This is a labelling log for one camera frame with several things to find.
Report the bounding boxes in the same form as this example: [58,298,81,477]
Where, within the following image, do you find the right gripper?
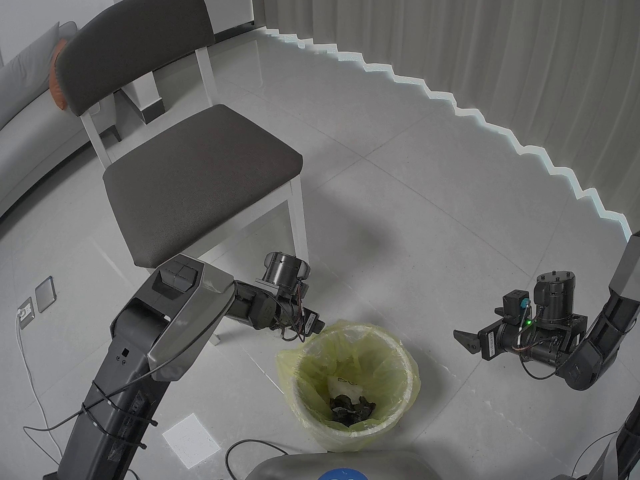
[453,321,557,364]

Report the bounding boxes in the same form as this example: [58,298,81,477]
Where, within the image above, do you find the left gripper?
[279,309,327,342]

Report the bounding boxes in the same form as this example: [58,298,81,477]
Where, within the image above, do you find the yellow plastic bag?
[276,319,421,453]

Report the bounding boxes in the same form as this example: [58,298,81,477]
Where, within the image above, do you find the white printed wrapper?
[326,375,368,400]

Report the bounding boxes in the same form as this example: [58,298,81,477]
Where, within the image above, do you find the black plastic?
[329,394,377,424]

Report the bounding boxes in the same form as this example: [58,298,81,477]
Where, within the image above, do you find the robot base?
[250,449,443,480]

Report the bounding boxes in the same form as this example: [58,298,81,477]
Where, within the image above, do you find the white trash bin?
[295,333,420,451]

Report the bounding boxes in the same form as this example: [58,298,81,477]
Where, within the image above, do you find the grey padded white-legged chair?
[55,0,312,347]

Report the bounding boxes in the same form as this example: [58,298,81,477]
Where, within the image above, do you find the pale grey curtain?
[262,0,640,243]

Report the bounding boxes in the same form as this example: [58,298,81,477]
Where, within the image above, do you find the pale grey sofa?
[0,20,121,219]

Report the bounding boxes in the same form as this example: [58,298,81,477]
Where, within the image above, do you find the orange cushion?
[50,39,69,111]

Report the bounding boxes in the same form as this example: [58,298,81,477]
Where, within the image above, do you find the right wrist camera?
[495,290,531,326]

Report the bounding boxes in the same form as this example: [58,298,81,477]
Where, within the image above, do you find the black cable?
[225,439,303,480]
[519,353,563,380]

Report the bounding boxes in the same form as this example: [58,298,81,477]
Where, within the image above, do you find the white cable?
[14,310,66,466]

